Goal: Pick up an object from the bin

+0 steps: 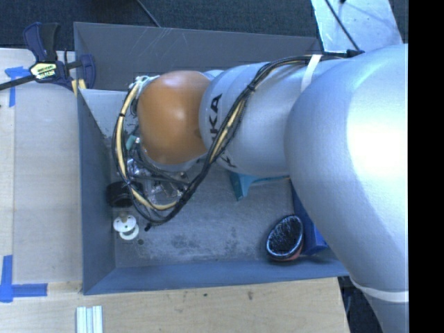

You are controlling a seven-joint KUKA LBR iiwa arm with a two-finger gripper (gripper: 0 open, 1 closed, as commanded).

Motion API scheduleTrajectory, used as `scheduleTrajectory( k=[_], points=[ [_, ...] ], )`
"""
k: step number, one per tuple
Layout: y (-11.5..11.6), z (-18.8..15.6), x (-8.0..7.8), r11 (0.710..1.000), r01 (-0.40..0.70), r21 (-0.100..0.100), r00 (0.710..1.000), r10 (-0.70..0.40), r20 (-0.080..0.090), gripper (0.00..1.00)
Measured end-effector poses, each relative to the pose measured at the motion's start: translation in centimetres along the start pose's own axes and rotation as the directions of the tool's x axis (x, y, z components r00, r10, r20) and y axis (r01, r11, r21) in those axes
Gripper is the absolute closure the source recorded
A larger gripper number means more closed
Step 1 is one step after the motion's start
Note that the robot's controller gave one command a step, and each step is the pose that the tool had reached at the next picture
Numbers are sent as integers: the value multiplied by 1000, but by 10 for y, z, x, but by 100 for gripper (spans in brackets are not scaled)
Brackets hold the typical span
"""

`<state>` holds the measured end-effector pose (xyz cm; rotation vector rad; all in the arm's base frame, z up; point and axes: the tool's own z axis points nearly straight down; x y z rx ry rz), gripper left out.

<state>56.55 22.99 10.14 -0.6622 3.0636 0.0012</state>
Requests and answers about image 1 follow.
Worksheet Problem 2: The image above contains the white round plastic piece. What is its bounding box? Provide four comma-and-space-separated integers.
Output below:
112, 213, 140, 241

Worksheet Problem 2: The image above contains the grey metal bin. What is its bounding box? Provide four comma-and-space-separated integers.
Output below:
72, 22, 350, 296

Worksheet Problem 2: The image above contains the light blue plastic object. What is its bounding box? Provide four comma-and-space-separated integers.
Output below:
228, 170, 291, 202

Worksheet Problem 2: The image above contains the pale wood flat board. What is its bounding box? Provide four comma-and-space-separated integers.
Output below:
12, 83, 84, 286

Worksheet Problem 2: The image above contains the black and orange oval object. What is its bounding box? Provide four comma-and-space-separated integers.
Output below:
265, 214, 306, 262

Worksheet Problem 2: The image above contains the black cylinder on white bracket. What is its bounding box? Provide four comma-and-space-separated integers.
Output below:
105, 181, 135, 208

